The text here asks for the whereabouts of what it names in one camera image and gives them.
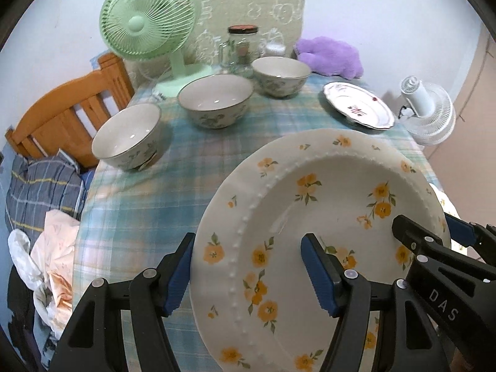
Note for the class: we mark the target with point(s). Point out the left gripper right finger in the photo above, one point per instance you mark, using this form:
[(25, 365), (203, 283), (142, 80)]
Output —
[(407, 340)]

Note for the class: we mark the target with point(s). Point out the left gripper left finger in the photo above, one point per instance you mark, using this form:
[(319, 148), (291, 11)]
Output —
[(93, 339)]

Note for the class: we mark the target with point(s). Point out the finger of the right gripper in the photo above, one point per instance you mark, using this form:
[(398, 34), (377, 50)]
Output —
[(456, 291), (481, 239)]

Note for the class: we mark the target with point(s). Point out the yellow floral plate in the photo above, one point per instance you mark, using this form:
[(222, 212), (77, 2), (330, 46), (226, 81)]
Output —
[(284, 234)]

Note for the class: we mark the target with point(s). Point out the floral bowl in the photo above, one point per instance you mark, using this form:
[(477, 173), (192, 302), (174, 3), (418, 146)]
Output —
[(279, 76), (216, 101), (130, 138)]

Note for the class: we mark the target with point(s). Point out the pink white crumpled cloth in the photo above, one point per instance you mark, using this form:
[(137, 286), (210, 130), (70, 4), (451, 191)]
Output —
[(46, 267)]

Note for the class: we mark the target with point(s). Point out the white standing fan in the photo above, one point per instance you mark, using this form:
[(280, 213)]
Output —
[(429, 114)]

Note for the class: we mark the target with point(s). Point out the plaid tablecloth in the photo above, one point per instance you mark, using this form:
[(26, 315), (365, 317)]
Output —
[(132, 219)]

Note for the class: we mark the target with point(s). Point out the grey plaid pillow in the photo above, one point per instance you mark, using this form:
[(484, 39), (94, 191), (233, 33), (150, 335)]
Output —
[(39, 186)]

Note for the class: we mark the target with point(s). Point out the red floral plate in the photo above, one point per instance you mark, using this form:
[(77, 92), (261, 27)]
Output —
[(359, 105)]

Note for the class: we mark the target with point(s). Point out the wooden bed headboard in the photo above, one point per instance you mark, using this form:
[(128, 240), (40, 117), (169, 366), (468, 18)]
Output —
[(52, 123)]

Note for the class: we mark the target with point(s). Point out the purple plush toy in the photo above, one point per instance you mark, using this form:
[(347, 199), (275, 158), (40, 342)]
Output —
[(329, 57)]

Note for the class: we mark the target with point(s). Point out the cotton swab container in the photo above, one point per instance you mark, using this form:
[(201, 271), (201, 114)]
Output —
[(272, 44)]

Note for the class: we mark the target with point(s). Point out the glass jar dark lid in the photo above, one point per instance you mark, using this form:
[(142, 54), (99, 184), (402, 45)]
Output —
[(239, 50)]

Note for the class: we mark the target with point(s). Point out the patterned cardboard sheet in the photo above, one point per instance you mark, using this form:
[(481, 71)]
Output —
[(216, 16)]

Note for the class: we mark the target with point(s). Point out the green desk fan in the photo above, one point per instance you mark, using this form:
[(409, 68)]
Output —
[(143, 30)]

